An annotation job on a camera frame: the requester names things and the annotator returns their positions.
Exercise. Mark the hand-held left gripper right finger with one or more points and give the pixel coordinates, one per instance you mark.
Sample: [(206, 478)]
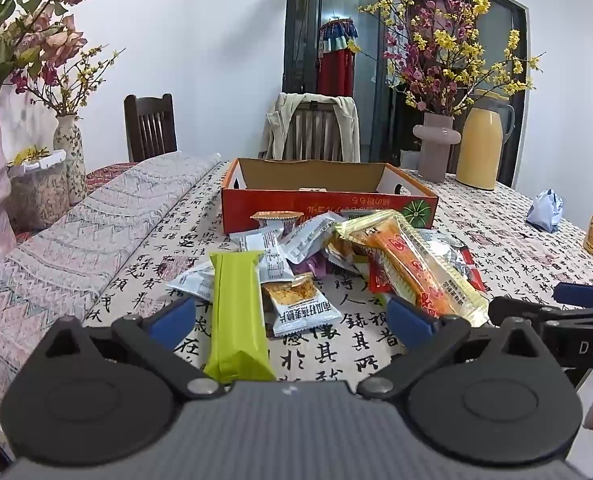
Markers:
[(409, 322)]

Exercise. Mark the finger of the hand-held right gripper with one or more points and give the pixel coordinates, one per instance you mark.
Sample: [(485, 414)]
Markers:
[(516, 310), (584, 294)]

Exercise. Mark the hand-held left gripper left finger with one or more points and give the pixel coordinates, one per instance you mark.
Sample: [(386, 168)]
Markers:
[(174, 321)]

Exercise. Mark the long orange cake packet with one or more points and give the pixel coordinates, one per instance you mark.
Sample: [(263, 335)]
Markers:
[(411, 265)]

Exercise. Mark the green snack packet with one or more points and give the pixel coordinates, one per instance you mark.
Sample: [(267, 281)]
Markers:
[(237, 315)]

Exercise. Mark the white crisp-print packet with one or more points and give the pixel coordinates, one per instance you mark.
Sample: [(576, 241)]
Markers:
[(301, 305)]

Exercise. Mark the pile of mixed snacks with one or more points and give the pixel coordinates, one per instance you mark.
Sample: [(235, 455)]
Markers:
[(304, 245)]

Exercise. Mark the red cardboard box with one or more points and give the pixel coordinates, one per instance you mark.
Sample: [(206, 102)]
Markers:
[(326, 200)]

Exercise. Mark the blue plastic bag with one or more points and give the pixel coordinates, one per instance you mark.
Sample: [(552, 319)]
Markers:
[(545, 210)]

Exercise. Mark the pink zigzag patterned cloth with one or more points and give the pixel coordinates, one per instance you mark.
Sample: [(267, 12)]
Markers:
[(86, 240)]

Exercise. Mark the yellow thermos jug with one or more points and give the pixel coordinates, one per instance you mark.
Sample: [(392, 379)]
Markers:
[(479, 150)]

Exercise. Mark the pink mushroom-shaped vase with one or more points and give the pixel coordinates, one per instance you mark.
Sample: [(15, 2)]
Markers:
[(435, 147)]

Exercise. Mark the clear container of seeds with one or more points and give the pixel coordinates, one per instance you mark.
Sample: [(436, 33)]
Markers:
[(39, 195)]

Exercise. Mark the floral patterned ceramic vase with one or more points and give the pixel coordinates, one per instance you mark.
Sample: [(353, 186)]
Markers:
[(71, 160)]

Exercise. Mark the dark wooden chair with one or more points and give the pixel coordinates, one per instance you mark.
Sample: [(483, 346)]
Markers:
[(149, 127)]

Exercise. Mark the beige jacket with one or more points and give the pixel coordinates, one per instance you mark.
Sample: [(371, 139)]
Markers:
[(346, 125)]

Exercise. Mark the brown slatted wooden chair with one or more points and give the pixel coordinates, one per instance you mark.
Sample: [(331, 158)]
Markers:
[(311, 132)]

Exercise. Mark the yellow flower sprig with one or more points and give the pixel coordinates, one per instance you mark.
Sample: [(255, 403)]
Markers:
[(29, 154)]

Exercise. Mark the yellow blossom branches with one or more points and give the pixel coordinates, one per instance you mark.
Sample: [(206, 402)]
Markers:
[(76, 80)]

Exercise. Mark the red and blue hanging garment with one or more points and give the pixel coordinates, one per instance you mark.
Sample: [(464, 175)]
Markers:
[(335, 65)]

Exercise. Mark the red and yellow blossom bouquet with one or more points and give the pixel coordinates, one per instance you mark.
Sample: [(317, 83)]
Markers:
[(441, 45)]

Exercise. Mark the dark framed glass door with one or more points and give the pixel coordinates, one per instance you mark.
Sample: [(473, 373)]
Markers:
[(292, 35)]

